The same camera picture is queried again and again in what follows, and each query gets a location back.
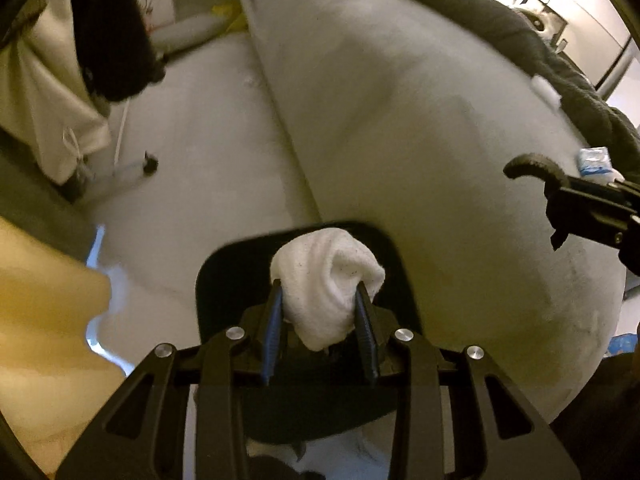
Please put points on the clear crushed plastic bottle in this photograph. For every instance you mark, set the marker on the clear crushed plastic bottle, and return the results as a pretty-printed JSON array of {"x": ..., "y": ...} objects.
[{"x": 594, "y": 164}]

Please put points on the beige hanging coat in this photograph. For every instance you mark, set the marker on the beige hanging coat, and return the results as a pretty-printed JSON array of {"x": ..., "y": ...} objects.
[{"x": 45, "y": 103}]

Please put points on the white tissue wad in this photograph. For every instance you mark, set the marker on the white tissue wad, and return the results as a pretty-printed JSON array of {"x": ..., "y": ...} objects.
[{"x": 319, "y": 273}]

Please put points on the white clothes rack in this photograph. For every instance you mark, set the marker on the white clothes rack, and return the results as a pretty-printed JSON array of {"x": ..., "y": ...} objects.
[{"x": 106, "y": 170}]

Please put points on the small white foam piece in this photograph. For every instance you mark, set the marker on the small white foam piece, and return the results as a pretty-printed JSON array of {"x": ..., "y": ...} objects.
[{"x": 544, "y": 89}]

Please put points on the grey bed mattress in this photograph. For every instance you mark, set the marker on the grey bed mattress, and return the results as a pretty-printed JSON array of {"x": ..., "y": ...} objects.
[{"x": 403, "y": 119}]

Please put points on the large wardrobe with black frame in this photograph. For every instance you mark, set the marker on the large wardrobe with black frame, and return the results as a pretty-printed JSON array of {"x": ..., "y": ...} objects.
[{"x": 599, "y": 43}]

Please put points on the white cat bed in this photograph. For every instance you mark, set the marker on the white cat bed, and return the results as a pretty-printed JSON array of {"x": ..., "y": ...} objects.
[{"x": 546, "y": 25}]

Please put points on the black trash bin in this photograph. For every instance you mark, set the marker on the black trash bin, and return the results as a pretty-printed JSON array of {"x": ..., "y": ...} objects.
[{"x": 312, "y": 394}]

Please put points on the black chair frame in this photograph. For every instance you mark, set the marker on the black chair frame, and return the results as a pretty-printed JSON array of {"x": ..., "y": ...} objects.
[{"x": 540, "y": 6}]

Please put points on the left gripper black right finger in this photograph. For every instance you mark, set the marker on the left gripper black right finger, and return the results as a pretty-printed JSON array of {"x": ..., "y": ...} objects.
[{"x": 367, "y": 344}]

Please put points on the dark grey fluffy blanket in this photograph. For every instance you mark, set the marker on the dark grey fluffy blanket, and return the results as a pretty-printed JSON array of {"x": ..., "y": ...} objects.
[{"x": 511, "y": 35}]

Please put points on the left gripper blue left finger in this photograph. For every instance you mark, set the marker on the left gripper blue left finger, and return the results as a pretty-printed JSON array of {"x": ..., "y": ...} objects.
[{"x": 272, "y": 319}]

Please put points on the grey cushioned rolling stool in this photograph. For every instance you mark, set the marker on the grey cushioned rolling stool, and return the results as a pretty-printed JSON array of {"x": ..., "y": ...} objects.
[{"x": 188, "y": 33}]

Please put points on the black hanging garment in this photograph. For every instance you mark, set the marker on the black hanging garment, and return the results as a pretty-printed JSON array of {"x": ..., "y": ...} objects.
[{"x": 113, "y": 49}]

